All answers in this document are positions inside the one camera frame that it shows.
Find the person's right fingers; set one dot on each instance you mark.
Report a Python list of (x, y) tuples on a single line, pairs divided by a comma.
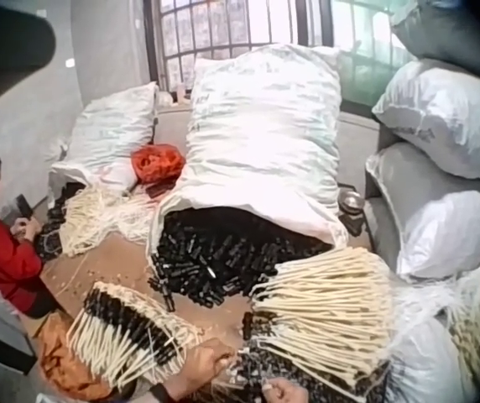
[(274, 385)]

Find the person's right hand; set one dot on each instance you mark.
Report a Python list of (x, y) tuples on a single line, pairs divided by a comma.
[(288, 392)]

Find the dark grey sack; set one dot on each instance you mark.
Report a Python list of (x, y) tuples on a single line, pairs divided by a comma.
[(450, 29)]

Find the window with dark grid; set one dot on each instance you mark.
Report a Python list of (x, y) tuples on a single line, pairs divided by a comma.
[(223, 29)]

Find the person's left hand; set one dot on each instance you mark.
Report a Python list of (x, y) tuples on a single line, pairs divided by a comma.
[(202, 363)]

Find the large white woven sack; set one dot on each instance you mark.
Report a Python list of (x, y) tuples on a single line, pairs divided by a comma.
[(261, 138)]

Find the white wall socket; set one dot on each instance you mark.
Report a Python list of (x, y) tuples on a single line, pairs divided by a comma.
[(69, 63)]

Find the person's left fingers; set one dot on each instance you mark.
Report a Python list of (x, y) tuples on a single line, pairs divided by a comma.
[(225, 356)]

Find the orange mesh bag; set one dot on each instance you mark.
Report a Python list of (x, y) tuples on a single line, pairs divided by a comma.
[(158, 161)]

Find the orange cloth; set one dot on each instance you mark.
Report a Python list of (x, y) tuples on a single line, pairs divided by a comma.
[(61, 361)]

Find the metal bowl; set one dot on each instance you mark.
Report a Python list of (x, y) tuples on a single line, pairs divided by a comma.
[(351, 199)]

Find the black tool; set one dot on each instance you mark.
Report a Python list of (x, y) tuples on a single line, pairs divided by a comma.
[(25, 206)]

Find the grey woven sack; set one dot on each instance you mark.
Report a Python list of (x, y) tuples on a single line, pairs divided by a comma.
[(395, 189)]

